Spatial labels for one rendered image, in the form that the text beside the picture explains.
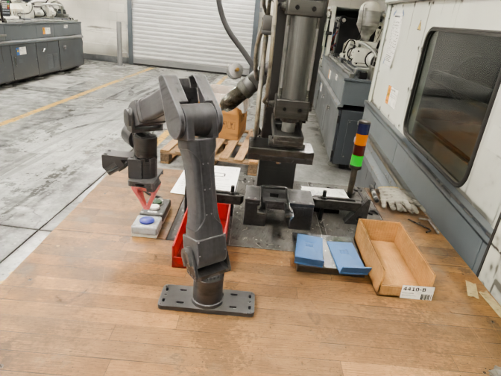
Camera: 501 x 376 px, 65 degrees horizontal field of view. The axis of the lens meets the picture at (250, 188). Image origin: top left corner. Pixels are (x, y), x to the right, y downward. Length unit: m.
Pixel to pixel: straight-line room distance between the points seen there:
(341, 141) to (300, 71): 3.27
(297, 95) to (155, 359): 0.69
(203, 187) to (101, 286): 0.33
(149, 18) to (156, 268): 9.96
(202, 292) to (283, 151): 0.45
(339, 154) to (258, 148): 3.28
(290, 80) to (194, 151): 0.40
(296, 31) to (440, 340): 0.76
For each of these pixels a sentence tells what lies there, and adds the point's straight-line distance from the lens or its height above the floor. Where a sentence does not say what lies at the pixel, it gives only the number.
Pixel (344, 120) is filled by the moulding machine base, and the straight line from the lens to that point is 4.23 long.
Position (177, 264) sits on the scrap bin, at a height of 0.91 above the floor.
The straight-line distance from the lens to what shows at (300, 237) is 1.09.
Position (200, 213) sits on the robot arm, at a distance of 0.77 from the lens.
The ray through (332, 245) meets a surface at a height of 0.92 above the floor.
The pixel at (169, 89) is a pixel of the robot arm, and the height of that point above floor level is 1.33.
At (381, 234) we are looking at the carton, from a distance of 1.20.
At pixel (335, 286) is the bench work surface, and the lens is 0.98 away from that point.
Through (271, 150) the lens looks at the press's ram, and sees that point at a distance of 1.07.
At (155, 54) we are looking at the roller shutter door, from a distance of 10.76.
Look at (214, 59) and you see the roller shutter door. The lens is 10.41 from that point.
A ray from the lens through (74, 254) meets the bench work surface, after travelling 1.05.
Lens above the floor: 1.47
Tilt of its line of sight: 24 degrees down
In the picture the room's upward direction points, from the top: 6 degrees clockwise
